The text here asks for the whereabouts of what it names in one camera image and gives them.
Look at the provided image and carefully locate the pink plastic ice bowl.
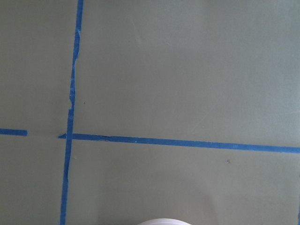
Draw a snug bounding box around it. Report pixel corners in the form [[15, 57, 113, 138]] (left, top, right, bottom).
[[138, 218, 190, 225]]

